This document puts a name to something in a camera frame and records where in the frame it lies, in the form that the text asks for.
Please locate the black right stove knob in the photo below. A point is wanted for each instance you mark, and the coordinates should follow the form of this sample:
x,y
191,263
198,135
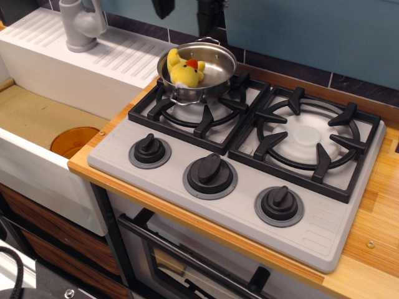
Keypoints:
x,y
279,207

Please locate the stainless steel pan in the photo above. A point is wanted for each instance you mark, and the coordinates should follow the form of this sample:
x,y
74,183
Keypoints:
x,y
220,66

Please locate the yellow stuffed duck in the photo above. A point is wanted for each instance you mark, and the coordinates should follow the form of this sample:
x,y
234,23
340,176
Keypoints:
x,y
184,73

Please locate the black stove knob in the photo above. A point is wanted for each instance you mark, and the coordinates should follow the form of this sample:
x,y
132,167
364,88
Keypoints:
x,y
210,178
279,207
149,152

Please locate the oven door with black handle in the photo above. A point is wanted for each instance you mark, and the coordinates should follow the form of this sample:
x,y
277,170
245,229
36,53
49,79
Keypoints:
x,y
138,226

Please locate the black right burner grate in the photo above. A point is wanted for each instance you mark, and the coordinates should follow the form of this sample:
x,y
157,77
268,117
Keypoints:
x,y
316,144

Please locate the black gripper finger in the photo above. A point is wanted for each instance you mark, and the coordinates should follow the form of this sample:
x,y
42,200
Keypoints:
x,y
209,15
163,8

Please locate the black middle stove knob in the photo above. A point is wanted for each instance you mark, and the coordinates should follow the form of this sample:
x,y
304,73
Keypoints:
x,y
210,178

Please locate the wooden drawer cabinet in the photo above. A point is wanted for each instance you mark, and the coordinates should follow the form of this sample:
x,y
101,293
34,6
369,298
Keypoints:
x,y
73,252

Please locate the grey toy faucet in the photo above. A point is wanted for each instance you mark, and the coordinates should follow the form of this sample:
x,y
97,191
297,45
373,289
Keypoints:
x,y
82,28

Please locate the black left stove knob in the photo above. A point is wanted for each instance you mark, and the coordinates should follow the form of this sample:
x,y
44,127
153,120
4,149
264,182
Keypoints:
x,y
149,152

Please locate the black burner grate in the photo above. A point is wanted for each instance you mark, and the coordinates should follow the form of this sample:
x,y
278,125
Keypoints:
x,y
211,126
316,144

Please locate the grey toy stove top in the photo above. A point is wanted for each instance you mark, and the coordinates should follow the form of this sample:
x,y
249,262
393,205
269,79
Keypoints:
x,y
317,240

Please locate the white toy sink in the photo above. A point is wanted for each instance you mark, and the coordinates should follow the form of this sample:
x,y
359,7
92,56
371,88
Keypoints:
x,y
47,89

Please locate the black left burner grate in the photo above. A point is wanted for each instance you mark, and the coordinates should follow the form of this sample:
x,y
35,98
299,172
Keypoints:
x,y
211,126

